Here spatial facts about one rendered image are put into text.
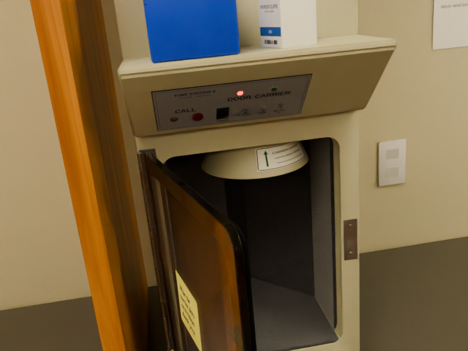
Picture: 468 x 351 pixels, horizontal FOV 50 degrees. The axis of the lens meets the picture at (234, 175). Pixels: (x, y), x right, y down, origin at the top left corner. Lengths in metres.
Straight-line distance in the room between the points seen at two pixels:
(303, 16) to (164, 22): 0.17
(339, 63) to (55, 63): 0.32
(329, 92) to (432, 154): 0.71
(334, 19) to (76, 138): 0.37
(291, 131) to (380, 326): 0.50
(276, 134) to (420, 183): 0.70
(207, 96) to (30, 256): 0.77
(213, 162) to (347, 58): 0.28
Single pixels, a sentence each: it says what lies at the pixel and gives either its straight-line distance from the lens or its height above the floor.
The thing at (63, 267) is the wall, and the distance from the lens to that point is 1.27.
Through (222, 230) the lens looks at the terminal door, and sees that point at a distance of 0.43.
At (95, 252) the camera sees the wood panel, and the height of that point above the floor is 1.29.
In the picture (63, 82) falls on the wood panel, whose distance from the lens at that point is 0.60.
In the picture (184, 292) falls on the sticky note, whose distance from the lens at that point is 0.62.
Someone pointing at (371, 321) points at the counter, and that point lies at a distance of 1.08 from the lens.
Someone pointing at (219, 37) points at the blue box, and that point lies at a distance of 0.57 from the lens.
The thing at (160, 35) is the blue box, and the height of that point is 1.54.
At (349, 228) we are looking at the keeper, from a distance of 0.80.
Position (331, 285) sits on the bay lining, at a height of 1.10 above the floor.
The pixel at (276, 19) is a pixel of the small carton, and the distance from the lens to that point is 0.61.
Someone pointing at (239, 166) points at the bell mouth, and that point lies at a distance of 0.74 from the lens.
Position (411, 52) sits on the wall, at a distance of 1.26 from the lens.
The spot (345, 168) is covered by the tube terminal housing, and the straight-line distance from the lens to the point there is 0.76.
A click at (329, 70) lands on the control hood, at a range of 0.62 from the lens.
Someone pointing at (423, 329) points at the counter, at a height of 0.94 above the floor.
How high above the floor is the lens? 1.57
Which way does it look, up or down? 19 degrees down
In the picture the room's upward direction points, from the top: 5 degrees counter-clockwise
